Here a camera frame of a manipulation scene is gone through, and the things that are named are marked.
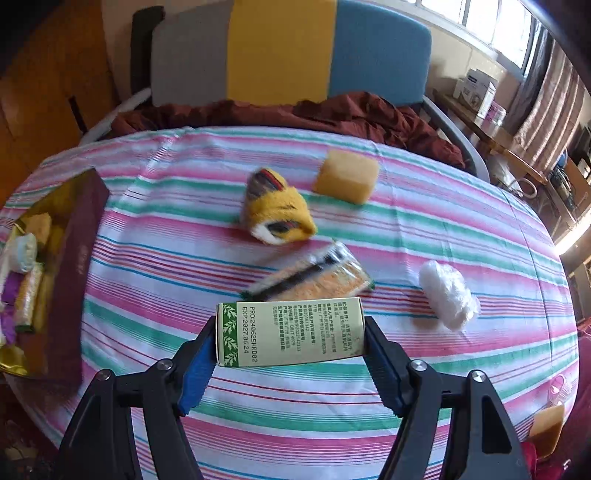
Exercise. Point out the wooden wardrobe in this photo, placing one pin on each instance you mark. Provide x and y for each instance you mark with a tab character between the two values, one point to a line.
37	92

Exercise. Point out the patterned curtain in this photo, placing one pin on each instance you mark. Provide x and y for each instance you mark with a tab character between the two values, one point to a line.
549	110

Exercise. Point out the yellow patterned sock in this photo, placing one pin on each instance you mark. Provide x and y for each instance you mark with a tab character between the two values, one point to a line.
277	212

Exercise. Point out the striped bedsheet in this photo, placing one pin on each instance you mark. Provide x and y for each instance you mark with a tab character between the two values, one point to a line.
277	415

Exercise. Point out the dark red blanket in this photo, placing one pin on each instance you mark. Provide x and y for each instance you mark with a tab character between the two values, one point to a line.
360	115

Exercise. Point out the pink container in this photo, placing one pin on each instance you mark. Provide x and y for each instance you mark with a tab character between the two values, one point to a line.
494	115

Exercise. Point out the white fluffy sock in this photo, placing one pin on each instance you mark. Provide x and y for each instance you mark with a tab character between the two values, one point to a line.
448	293

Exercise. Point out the wooden shelf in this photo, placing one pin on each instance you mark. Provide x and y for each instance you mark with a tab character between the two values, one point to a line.
570	180

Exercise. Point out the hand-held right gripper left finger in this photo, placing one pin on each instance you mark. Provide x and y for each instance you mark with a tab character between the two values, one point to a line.
196	374

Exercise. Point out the dark red gift box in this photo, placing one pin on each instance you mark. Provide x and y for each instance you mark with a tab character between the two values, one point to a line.
69	277

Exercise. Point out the green paper box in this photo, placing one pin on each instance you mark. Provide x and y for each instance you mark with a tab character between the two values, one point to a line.
286	332

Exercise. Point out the white rolled sock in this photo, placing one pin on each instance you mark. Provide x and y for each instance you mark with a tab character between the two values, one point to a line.
23	251

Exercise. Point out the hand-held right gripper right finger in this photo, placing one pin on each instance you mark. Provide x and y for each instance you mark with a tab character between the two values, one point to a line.
383	369

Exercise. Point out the purple snack packet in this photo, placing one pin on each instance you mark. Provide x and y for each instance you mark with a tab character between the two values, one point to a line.
11	288
9	323

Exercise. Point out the grey bed rail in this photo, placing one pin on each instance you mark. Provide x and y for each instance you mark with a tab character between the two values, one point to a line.
461	143
115	115

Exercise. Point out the white cardboard box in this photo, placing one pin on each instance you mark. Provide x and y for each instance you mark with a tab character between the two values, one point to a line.
473	90

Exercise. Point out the pink plastic object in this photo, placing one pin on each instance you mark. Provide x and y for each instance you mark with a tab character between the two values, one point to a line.
559	390

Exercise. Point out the window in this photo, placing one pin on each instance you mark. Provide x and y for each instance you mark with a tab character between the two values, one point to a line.
485	23

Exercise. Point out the yellow sponge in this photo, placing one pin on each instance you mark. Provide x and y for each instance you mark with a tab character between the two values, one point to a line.
346	177
547	429

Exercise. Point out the grey yellow blue headboard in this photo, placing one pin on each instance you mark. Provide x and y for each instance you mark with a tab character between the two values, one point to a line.
277	50

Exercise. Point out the wooden desk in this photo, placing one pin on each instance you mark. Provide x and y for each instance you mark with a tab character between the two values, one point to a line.
508	143

